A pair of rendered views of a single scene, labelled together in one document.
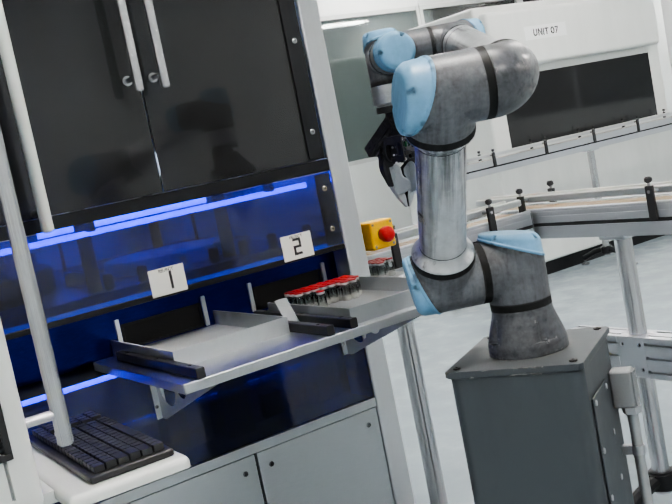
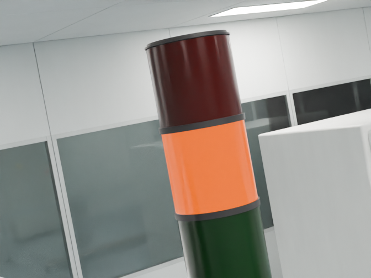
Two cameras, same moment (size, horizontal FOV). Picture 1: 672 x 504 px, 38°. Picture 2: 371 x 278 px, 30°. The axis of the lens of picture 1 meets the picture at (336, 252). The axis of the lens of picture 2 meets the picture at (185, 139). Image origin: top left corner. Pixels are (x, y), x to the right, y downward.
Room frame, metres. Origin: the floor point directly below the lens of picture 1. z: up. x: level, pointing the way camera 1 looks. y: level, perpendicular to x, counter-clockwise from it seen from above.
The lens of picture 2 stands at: (2.03, 0.08, 2.31)
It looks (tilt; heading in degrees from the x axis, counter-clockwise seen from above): 3 degrees down; 359
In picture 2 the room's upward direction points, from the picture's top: 10 degrees counter-clockwise
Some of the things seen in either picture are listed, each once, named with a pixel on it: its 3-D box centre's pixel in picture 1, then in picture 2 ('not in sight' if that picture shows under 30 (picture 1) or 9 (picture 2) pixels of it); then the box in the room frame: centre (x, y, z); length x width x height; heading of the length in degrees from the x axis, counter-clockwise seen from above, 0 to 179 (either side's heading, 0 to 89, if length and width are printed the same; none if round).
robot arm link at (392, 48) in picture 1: (400, 51); not in sight; (1.91, -0.20, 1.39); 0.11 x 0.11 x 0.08; 5
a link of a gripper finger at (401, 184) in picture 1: (402, 185); not in sight; (2.00, -0.16, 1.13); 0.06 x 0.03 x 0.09; 33
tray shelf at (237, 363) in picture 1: (283, 329); not in sight; (2.06, 0.15, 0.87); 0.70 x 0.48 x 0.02; 123
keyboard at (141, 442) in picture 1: (93, 441); not in sight; (1.64, 0.48, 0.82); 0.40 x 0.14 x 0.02; 31
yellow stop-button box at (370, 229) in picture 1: (375, 234); not in sight; (2.45, -0.11, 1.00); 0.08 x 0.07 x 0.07; 33
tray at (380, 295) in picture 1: (355, 298); not in sight; (2.12, -0.02, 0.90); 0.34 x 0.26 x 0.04; 32
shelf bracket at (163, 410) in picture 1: (189, 398); not in sight; (1.92, 0.35, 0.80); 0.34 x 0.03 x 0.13; 33
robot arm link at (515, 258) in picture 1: (510, 264); not in sight; (1.80, -0.32, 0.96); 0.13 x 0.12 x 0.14; 95
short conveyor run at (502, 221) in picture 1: (431, 239); not in sight; (2.72, -0.27, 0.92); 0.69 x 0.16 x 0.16; 123
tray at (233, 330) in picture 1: (197, 336); not in sight; (2.03, 0.33, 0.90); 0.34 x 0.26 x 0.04; 33
